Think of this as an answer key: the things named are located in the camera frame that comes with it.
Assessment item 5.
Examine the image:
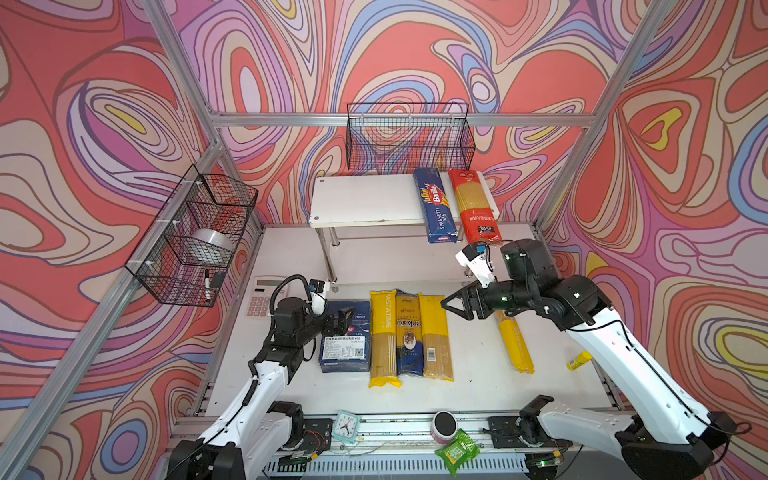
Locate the black wire basket back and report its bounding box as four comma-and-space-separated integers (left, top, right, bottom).
345, 100, 476, 175

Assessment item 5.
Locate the yellow Pastatime spaghetti bag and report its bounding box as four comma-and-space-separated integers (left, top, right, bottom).
369, 290, 401, 388

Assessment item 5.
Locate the blue Barilla pasta box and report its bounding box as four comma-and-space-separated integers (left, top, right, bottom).
318, 300, 371, 373

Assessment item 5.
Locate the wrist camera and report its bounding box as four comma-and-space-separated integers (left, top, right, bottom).
305, 279, 327, 316
455, 241, 496, 288

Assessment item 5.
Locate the white pink calculator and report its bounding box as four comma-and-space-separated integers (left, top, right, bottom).
244, 275, 283, 318

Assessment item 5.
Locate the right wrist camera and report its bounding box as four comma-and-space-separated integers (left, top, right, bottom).
455, 241, 496, 288

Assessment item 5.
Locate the green snack packet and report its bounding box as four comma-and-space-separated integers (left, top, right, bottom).
435, 429, 480, 477

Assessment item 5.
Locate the blue Barilla spaghetti box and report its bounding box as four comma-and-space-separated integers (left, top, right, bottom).
413, 167, 458, 244

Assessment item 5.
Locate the yellow clear spaghetti bag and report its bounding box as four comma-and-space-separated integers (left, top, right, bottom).
419, 294, 454, 382

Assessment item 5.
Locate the black marker pen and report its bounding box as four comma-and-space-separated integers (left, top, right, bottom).
203, 269, 212, 304

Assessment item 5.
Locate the mint alarm clock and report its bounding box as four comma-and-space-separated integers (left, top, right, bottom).
331, 410, 361, 445

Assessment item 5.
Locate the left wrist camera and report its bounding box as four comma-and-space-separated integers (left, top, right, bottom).
305, 279, 327, 316

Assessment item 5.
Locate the yellow narrow spaghetti bag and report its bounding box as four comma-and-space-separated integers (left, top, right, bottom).
495, 311, 535, 374

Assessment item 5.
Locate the black wire basket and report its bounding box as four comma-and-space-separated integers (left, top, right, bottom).
125, 166, 258, 308
345, 100, 476, 175

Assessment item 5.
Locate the red spaghetti bag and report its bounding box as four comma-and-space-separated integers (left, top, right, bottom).
448, 169, 502, 244

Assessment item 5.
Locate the blue yellow Ankara spaghetti bag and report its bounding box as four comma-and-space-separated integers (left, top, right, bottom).
395, 290, 424, 377

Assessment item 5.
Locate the yellow glue stick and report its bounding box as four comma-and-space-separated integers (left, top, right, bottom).
567, 351, 593, 371

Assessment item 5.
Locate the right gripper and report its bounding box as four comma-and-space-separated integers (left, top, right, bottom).
440, 277, 535, 322

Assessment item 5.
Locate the black wire basket left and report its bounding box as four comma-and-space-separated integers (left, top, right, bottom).
125, 166, 258, 308

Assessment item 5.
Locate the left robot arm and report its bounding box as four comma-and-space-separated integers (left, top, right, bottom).
165, 293, 355, 479

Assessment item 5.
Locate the white two-tier shelf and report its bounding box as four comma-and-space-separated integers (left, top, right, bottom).
309, 174, 473, 285

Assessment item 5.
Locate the silver tape roll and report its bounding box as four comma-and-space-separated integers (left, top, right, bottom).
186, 228, 235, 267

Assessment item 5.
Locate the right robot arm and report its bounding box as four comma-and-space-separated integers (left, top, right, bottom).
441, 239, 737, 479

